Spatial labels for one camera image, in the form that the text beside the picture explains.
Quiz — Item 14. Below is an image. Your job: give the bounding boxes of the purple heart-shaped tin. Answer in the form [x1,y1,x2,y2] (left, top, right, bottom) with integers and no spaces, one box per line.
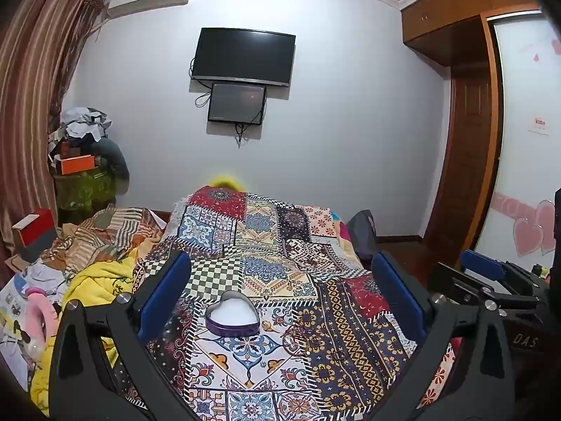
[206,290,260,338]

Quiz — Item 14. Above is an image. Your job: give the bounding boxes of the wooden overhead cabinet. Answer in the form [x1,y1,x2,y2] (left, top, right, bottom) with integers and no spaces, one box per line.
[400,0,545,67]

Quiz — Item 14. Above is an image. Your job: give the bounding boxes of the red string bracelet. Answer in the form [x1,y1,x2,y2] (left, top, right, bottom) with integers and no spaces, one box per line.
[283,323,318,358]

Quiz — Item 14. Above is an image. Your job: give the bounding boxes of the wooden door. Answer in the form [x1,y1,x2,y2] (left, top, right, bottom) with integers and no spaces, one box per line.
[421,65,492,247]

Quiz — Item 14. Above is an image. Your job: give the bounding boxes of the dark bag beside bed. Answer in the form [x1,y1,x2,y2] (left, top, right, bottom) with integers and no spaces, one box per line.
[346,209,378,269]

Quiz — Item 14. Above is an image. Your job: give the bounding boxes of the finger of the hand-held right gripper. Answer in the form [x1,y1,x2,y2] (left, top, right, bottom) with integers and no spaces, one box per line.
[432,262,548,315]
[458,249,541,291]

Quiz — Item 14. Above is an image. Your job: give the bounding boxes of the small black monitor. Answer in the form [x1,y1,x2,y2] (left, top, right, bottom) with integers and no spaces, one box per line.
[207,82,268,127]

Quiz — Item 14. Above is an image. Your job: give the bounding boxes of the cartoon printed cloth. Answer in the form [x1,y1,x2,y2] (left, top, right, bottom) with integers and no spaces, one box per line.
[0,258,76,375]

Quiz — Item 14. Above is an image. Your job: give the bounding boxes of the yellow blanket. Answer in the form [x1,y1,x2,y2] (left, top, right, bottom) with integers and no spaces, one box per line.
[30,252,147,417]

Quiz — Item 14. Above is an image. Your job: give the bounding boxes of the striped brown curtain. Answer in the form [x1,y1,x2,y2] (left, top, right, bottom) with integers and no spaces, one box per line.
[0,0,111,273]

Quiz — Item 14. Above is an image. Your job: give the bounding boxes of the pile of grey clothes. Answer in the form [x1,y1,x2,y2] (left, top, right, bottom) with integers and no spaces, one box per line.
[47,106,130,194]

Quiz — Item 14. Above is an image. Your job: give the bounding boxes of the pink plush toy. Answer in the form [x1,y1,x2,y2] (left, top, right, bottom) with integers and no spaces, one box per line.
[23,287,63,362]

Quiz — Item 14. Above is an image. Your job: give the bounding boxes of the yellow pillow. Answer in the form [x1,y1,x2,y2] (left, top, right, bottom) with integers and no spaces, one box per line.
[208,174,247,192]

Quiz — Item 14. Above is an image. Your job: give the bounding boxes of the striped orange blanket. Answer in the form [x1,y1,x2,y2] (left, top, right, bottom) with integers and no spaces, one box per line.
[44,205,168,282]

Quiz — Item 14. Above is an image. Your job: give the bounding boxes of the orange box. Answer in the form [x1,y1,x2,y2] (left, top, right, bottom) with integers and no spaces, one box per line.
[60,154,96,175]

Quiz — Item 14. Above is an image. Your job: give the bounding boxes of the white heart-print sliding door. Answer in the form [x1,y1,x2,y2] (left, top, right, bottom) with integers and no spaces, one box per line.
[474,11,561,260]

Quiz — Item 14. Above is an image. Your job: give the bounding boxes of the pink blanket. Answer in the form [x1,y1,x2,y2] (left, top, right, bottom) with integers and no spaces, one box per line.
[335,213,357,252]

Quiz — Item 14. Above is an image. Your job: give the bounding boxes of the black wall television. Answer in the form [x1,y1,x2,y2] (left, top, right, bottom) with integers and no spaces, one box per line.
[190,27,297,89]

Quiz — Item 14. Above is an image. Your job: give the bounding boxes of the red box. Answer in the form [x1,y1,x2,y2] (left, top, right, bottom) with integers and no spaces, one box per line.
[11,208,56,250]

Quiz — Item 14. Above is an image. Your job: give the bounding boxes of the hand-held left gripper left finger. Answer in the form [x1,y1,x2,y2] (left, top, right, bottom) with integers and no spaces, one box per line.
[46,250,198,421]

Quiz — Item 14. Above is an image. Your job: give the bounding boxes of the patchwork printed blanket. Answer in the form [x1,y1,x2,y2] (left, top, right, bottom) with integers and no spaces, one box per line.
[111,186,457,421]

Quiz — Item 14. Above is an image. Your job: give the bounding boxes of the green patterned cloth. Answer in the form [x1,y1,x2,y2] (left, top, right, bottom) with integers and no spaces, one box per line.
[53,169,120,225]

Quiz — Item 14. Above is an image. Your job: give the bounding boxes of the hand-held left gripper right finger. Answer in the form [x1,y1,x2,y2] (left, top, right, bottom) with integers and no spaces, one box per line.
[372,251,517,421]

